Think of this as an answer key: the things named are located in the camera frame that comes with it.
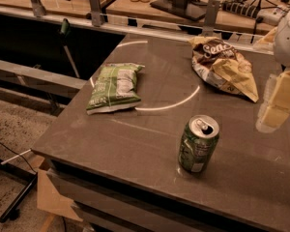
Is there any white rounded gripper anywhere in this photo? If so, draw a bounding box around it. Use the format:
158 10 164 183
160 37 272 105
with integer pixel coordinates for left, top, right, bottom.
255 11 290 133

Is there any green soda can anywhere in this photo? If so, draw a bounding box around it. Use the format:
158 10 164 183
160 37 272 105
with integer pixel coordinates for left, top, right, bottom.
178 115 219 173

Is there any brown yellow chip bag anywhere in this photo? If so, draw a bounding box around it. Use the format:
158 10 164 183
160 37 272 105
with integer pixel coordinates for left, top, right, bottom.
188 37 259 102

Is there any white power adapter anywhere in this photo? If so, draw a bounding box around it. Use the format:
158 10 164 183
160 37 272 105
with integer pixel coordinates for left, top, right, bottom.
257 6 289 26

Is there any black power strip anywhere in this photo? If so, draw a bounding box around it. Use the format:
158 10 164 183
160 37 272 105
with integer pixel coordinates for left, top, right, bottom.
222 0 260 19

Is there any black monitor stand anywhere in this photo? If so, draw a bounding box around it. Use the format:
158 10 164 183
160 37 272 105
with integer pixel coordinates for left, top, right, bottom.
150 0 207 21

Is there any green chip bag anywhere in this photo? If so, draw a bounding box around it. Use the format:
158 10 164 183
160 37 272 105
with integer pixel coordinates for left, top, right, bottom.
86 63 144 115

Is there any cardboard panel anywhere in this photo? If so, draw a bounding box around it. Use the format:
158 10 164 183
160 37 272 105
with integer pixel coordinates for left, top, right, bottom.
37 169 82 221

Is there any black chair base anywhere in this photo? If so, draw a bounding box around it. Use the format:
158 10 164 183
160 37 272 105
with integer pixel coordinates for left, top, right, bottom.
0 122 39 224

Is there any grey metal bracket right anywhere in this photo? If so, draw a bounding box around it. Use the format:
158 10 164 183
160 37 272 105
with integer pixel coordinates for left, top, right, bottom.
202 0 220 37

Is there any grey metal bracket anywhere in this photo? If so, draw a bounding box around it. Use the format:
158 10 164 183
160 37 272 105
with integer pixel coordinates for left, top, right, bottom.
202 0 220 37
89 0 103 27
30 0 46 17

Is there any grey metal bracket middle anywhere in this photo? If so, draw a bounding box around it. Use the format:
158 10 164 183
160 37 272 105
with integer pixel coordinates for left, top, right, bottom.
89 0 103 27

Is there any green handled tool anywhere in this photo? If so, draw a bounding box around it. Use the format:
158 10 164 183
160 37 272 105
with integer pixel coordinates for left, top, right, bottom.
59 17 81 79

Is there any grey metal rail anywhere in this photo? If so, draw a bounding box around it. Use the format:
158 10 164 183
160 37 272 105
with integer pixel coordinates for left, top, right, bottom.
0 60 86 99

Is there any grey metal bracket left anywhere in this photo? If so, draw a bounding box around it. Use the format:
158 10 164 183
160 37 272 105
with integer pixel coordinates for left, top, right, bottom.
30 0 46 17

